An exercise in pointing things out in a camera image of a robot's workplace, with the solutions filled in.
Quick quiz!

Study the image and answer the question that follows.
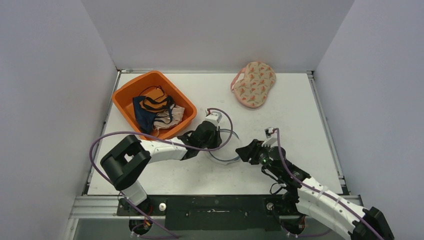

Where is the floral padded bra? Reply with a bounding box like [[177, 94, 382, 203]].
[[230, 61, 277, 109]]

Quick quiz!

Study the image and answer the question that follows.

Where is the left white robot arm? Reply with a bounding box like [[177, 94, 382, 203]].
[[100, 121, 222, 216]]

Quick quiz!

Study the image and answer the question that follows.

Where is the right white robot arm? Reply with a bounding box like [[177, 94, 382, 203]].
[[235, 139, 395, 240]]

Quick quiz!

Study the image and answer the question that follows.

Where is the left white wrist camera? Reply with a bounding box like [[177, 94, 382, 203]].
[[204, 111, 223, 128]]

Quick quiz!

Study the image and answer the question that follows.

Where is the white mesh laundry bag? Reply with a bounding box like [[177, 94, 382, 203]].
[[204, 128, 242, 165]]

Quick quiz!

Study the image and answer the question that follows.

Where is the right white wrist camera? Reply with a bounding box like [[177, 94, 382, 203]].
[[261, 127, 278, 147]]

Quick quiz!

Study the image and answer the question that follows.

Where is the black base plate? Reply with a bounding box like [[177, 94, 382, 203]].
[[116, 194, 307, 234]]

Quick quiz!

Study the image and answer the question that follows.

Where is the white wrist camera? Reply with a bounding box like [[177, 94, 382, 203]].
[[261, 127, 278, 147], [204, 111, 223, 128]]

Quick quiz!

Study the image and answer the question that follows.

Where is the orange plastic tub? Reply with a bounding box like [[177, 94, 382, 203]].
[[111, 70, 197, 140]]

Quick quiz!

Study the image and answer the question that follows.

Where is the beige bra in tub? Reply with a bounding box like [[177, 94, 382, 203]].
[[152, 104, 185, 131]]

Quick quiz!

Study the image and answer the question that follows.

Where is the navy blue bra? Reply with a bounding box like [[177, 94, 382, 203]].
[[132, 96, 157, 135]]

